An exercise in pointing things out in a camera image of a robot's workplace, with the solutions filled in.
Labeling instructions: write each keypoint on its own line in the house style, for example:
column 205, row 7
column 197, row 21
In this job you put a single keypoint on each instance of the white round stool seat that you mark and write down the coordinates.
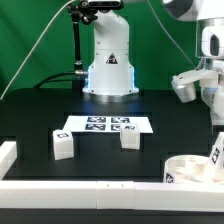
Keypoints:
column 193, row 169

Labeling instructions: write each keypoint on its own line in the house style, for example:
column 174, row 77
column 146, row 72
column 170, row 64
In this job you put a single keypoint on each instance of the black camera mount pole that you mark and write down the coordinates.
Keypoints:
column 78, row 81

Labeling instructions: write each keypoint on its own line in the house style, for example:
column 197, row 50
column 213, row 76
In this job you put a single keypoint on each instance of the black camera on mount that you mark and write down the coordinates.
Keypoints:
column 102, row 4

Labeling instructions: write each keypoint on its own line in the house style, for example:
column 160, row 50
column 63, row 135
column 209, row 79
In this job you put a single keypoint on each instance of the white left rail block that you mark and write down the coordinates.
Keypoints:
column 8, row 155

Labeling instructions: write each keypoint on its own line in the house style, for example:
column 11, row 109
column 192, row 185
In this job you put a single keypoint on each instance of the white front rail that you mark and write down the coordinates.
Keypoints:
column 111, row 195

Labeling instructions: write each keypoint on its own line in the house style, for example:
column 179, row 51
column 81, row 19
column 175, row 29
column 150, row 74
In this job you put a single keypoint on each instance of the green backdrop curtain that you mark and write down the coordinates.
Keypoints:
column 36, row 41

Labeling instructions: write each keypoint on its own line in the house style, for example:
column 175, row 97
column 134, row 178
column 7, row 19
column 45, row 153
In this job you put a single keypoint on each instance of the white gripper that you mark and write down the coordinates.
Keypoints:
column 212, row 50

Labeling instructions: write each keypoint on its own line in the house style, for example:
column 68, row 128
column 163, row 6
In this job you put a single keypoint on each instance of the white marker sheet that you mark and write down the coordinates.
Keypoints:
column 106, row 124

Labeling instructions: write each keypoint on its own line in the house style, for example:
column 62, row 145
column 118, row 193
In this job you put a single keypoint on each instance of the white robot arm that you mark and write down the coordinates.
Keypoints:
column 112, row 76

